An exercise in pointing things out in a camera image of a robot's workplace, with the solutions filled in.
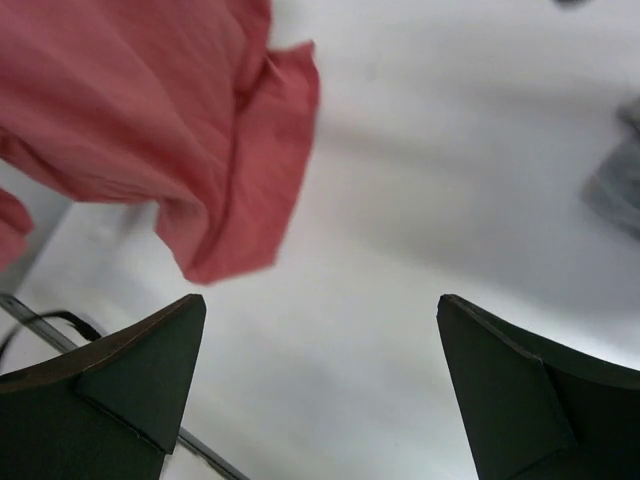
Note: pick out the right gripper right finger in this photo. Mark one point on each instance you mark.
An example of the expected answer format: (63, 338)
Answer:
(533, 408)

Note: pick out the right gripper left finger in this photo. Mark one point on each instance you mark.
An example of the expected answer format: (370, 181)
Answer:
(111, 409)

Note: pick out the red t shirt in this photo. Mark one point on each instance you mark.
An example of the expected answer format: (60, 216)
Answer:
(180, 103)

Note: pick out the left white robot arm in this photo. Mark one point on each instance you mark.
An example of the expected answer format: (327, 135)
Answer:
(38, 324)

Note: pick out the grey hanging garment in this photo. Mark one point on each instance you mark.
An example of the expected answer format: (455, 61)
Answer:
(612, 191)

